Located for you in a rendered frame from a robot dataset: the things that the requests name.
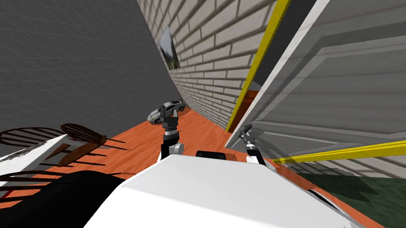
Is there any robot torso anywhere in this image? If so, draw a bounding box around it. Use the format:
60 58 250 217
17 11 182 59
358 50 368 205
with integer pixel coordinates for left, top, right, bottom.
32 129 369 228

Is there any framed landscape picture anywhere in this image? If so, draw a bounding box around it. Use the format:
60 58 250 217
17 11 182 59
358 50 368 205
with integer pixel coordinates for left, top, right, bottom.
156 25 182 73

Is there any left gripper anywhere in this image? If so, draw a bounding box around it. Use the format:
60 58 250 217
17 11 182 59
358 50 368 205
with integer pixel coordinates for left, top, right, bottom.
158 103 182 133

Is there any white table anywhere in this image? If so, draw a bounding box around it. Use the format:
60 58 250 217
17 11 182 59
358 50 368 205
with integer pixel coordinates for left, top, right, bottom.
0 132 87 210

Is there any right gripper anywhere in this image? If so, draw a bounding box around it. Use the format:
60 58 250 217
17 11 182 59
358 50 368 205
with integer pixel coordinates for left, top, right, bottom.
237 122 258 147

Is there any grey door leaf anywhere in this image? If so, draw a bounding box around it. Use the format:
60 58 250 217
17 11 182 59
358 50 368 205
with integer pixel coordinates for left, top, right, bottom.
205 0 406 166

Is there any silver toy car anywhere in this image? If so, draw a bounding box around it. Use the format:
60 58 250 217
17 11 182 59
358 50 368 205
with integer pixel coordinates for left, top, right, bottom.
145 98 189 126

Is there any dark brown wooden chair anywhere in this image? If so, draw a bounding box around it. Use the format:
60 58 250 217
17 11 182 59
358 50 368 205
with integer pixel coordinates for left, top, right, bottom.
0 164 80 225
0 122 67 152
37 115 132 175

